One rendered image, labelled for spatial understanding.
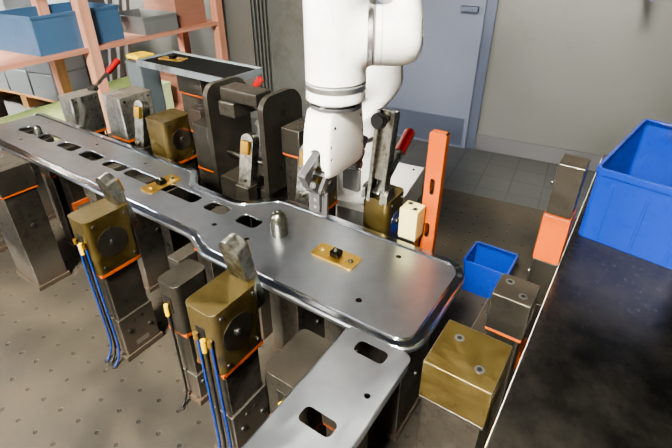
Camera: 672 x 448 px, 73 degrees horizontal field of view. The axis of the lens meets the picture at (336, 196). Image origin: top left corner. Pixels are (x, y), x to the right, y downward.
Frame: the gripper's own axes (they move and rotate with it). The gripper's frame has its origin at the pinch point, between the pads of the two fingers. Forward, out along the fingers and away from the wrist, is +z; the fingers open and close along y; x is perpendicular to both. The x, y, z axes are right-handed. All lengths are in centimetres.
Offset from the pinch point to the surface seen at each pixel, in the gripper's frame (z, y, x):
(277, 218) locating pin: 7.9, 1.0, -11.9
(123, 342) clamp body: 37, 21, -38
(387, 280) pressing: 12.0, 0.6, 10.3
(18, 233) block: 25, 20, -76
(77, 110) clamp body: 10, -13, -102
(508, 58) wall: 41, -289, -48
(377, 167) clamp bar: 1.1, -14.6, -0.7
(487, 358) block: 6.1, 12.6, 29.4
